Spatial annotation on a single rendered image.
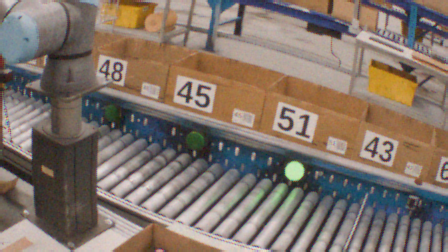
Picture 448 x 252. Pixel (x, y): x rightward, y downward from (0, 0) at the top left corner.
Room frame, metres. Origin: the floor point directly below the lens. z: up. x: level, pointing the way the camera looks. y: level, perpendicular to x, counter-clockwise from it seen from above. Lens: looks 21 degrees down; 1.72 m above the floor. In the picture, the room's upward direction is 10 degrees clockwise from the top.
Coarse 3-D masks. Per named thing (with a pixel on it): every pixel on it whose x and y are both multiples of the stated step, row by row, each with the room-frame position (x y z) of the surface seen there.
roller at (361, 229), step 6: (366, 210) 1.87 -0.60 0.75; (372, 210) 1.88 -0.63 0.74; (366, 216) 1.81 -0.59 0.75; (360, 222) 1.77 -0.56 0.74; (366, 222) 1.76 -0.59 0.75; (360, 228) 1.71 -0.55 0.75; (366, 228) 1.73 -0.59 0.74; (354, 234) 1.68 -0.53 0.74; (360, 234) 1.66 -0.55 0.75; (354, 240) 1.62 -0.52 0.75; (360, 240) 1.63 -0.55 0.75; (354, 246) 1.57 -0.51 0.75; (360, 246) 1.60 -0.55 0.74
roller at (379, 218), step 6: (378, 216) 1.82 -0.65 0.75; (384, 216) 1.84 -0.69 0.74; (378, 222) 1.77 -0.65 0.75; (372, 228) 1.73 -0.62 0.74; (378, 228) 1.72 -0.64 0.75; (372, 234) 1.67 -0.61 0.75; (378, 234) 1.68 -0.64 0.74; (372, 240) 1.62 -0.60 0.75; (366, 246) 1.59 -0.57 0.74; (372, 246) 1.58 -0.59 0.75
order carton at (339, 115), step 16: (288, 80) 2.40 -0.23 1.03; (304, 80) 2.38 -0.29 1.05; (272, 96) 2.13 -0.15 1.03; (288, 96) 2.40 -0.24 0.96; (304, 96) 2.38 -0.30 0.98; (320, 96) 2.36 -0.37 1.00; (336, 96) 2.34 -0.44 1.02; (352, 96) 2.31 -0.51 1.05; (272, 112) 2.12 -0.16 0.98; (320, 112) 2.07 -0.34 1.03; (336, 112) 2.05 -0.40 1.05; (352, 112) 2.31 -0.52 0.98; (272, 128) 2.12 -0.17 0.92; (320, 128) 2.06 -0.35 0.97; (336, 128) 2.04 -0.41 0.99; (352, 128) 2.02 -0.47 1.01; (304, 144) 2.08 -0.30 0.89; (320, 144) 2.06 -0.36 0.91; (352, 144) 2.02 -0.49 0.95
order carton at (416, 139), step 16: (368, 112) 2.28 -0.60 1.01; (384, 112) 2.26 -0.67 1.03; (368, 128) 2.00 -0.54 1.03; (384, 128) 2.25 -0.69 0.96; (400, 128) 2.23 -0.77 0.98; (416, 128) 2.20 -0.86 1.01; (432, 128) 2.17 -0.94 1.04; (400, 144) 1.95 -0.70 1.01; (416, 144) 1.92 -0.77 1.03; (432, 144) 2.06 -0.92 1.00; (352, 160) 2.01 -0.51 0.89; (368, 160) 1.99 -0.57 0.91; (400, 160) 1.94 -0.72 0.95; (416, 160) 1.92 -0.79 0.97
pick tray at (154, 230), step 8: (152, 224) 1.40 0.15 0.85; (144, 232) 1.36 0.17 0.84; (152, 232) 1.40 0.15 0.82; (160, 232) 1.39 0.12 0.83; (168, 232) 1.38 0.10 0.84; (128, 240) 1.27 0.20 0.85; (136, 240) 1.31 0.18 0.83; (144, 240) 1.36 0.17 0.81; (152, 240) 1.40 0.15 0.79; (160, 240) 1.39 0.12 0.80; (168, 240) 1.38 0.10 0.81; (176, 240) 1.37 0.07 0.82; (184, 240) 1.37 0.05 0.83; (192, 240) 1.36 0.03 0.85; (120, 248) 1.23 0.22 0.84; (128, 248) 1.27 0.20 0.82; (136, 248) 1.31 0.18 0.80; (144, 248) 1.36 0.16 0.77; (152, 248) 1.39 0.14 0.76; (168, 248) 1.38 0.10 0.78; (176, 248) 1.37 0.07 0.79; (184, 248) 1.36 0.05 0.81; (192, 248) 1.36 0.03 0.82; (200, 248) 1.35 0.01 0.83; (208, 248) 1.34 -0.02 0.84; (216, 248) 1.33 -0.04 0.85
